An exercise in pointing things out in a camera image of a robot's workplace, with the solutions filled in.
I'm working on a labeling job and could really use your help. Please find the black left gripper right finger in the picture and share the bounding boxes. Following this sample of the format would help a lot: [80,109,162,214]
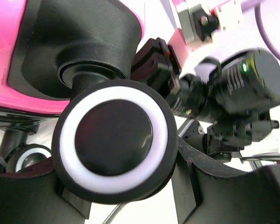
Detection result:
[171,139,280,224]

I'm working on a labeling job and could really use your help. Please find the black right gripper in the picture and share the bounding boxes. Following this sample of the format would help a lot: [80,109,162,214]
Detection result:
[130,38,280,122]

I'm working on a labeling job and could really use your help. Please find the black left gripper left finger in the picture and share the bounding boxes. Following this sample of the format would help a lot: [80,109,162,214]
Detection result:
[0,158,91,224]

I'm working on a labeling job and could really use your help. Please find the pink hard-shell suitcase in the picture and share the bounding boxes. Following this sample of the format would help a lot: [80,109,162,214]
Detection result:
[0,0,179,205]

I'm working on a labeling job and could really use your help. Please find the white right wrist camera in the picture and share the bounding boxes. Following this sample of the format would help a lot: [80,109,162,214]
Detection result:
[167,0,245,59]

